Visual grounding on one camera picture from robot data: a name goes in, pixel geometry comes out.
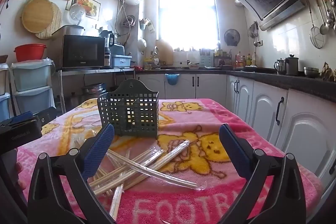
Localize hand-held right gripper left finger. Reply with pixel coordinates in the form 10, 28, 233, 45
27, 123, 116, 224

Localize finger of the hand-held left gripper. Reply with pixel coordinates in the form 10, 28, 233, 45
33, 107, 57, 126
0, 111, 34, 127

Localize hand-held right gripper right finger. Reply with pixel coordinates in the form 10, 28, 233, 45
219, 123, 307, 224

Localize pile of chopsticks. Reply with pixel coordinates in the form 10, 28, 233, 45
75, 135, 208, 219

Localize black slotted utensil basket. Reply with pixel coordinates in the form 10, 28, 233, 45
97, 79, 160, 139

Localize person's left hand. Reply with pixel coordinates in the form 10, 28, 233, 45
13, 161, 27, 191

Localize plastic drawer unit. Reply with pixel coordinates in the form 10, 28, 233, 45
0, 59, 56, 119

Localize white base cabinets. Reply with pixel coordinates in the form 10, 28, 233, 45
135, 72, 336, 189

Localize stacked steel pots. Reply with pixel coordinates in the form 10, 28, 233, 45
81, 83, 106, 102

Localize red plastic basin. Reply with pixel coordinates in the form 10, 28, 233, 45
14, 44, 47, 62

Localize pink printed blanket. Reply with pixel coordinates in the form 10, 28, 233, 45
16, 98, 324, 224

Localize black microwave oven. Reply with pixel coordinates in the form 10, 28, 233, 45
62, 34, 106, 69

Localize metal kitchen rack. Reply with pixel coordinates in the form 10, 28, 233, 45
56, 67, 135, 114

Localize grey-blue plastic box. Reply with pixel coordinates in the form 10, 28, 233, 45
111, 54, 132, 68

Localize grey pot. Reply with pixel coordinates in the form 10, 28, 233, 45
63, 25, 86, 36

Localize row of condiment bottles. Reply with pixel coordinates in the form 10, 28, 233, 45
234, 51, 257, 67

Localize black blender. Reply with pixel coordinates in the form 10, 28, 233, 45
104, 30, 116, 67

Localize blue hanging bin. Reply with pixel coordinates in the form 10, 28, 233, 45
165, 73, 180, 86

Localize glass teapot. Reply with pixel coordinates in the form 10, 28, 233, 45
274, 58, 286, 74

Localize black kitchen countertop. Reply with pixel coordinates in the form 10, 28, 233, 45
135, 67, 336, 102

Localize pale green knife holder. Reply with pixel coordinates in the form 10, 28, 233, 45
199, 49, 214, 67

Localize round woven bamboo trays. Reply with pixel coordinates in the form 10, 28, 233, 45
22, 0, 63, 39

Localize steel kettle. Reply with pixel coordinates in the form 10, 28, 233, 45
285, 55, 299, 76

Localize steel bowl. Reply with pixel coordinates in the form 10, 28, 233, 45
304, 67, 320, 78

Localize wooden cutting board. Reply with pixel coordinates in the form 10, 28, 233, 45
155, 39, 174, 65

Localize hanging kitchen tools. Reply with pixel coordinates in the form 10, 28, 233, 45
248, 21, 261, 46

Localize kitchen window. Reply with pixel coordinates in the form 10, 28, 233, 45
157, 0, 220, 51

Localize row of hanging ladles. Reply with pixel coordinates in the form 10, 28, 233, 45
314, 0, 336, 36

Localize small black wall fan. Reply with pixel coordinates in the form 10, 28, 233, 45
224, 29, 240, 46

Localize fruit wall poster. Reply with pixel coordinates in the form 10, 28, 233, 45
69, 0, 101, 20

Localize coiled hoses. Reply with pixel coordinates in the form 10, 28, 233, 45
120, 15, 136, 28

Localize wire skimmer strainer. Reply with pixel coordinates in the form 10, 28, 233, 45
305, 0, 325, 49

